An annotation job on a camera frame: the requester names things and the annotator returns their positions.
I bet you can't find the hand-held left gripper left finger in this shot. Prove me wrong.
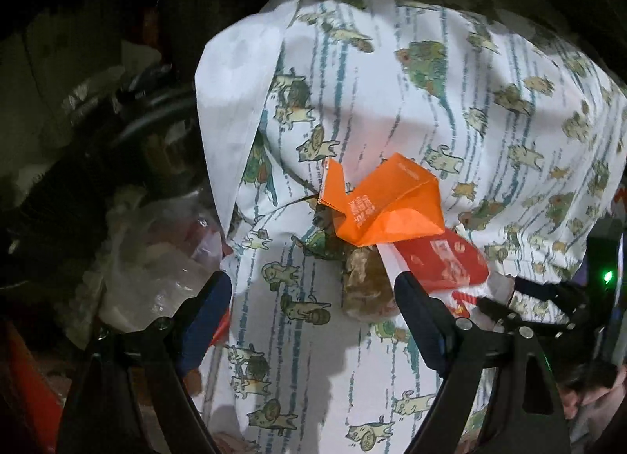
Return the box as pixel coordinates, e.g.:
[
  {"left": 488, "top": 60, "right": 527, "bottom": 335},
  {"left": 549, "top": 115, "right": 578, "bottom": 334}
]
[{"left": 56, "top": 270, "right": 233, "bottom": 454}]

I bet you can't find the white animal printed cloth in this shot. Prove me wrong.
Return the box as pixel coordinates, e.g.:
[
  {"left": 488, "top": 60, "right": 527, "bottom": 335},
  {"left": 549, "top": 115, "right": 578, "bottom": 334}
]
[{"left": 193, "top": 0, "right": 627, "bottom": 454}]

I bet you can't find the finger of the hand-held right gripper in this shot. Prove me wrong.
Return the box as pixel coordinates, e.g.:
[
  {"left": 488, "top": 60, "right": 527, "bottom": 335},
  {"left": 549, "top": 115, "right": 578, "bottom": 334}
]
[
  {"left": 476, "top": 296, "right": 527, "bottom": 330},
  {"left": 512, "top": 277, "right": 591, "bottom": 337}
]

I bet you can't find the steel pot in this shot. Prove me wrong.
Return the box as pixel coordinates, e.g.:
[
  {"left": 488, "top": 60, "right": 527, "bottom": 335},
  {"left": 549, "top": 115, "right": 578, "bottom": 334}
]
[{"left": 110, "top": 65, "right": 203, "bottom": 175}]

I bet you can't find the red plastic basin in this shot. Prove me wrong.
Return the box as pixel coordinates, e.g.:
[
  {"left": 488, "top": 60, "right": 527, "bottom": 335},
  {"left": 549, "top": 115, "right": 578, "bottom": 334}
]
[{"left": 0, "top": 324, "right": 67, "bottom": 454}]

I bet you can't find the red and white packet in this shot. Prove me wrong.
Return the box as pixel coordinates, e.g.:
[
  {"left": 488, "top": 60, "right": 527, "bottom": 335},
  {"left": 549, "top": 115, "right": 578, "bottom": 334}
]
[{"left": 377, "top": 233, "right": 515, "bottom": 320}]

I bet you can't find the person's right hand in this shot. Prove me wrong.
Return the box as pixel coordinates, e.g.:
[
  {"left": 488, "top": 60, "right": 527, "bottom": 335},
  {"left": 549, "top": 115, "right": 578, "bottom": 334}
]
[{"left": 561, "top": 374, "right": 627, "bottom": 435}]

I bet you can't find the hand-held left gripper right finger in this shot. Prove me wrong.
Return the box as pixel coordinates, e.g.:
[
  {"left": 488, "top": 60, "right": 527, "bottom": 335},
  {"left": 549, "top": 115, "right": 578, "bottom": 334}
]
[{"left": 394, "top": 269, "right": 571, "bottom": 454}]

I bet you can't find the clear plastic bag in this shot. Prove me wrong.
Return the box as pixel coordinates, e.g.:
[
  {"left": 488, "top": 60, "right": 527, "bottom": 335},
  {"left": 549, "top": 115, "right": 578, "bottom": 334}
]
[{"left": 63, "top": 187, "right": 231, "bottom": 337}]

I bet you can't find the orange paper wrapper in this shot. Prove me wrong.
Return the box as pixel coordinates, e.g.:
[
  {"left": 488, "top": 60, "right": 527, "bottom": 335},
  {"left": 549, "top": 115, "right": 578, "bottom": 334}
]
[{"left": 317, "top": 153, "right": 446, "bottom": 248}]

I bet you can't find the brown food scrap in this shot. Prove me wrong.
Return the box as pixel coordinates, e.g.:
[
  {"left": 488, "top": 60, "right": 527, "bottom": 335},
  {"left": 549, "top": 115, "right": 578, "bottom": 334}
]
[{"left": 340, "top": 244, "right": 400, "bottom": 322}]

